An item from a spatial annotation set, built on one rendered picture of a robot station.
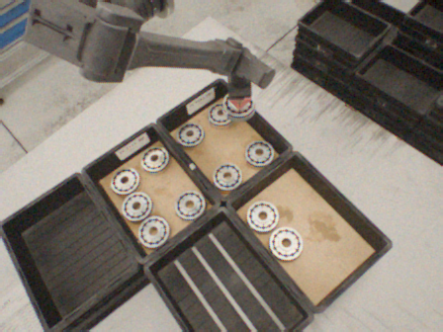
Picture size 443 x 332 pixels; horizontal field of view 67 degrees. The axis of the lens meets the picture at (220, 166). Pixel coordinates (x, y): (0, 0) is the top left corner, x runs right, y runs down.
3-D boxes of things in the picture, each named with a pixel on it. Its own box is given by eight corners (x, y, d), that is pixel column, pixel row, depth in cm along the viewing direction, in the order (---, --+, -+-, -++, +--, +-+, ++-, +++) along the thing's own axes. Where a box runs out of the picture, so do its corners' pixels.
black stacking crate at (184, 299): (152, 273, 106) (141, 267, 96) (225, 216, 112) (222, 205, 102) (229, 391, 91) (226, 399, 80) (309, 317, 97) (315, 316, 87)
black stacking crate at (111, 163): (94, 183, 122) (80, 170, 111) (161, 138, 128) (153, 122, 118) (151, 272, 106) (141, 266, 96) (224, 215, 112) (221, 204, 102)
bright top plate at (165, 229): (132, 229, 108) (132, 229, 107) (158, 210, 110) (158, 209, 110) (149, 254, 104) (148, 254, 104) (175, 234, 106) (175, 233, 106)
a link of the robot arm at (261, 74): (224, 35, 79) (209, 68, 83) (262, 59, 75) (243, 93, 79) (248, 41, 89) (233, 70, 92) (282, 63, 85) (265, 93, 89)
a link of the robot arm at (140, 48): (87, -5, 46) (69, 66, 51) (115, 15, 45) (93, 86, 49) (231, 33, 82) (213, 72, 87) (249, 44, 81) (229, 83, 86)
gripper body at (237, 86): (249, 70, 99) (250, 52, 92) (251, 99, 94) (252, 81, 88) (227, 71, 99) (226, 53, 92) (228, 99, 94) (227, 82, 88)
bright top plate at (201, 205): (169, 202, 111) (169, 201, 111) (195, 185, 113) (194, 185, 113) (185, 225, 107) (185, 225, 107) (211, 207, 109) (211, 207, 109)
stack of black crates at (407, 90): (338, 111, 205) (353, 72, 175) (367, 82, 213) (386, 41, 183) (396, 149, 191) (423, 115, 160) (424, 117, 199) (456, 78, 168)
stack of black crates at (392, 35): (324, 42, 230) (332, 15, 209) (351, 20, 238) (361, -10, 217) (375, 72, 216) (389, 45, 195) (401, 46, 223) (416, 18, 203)
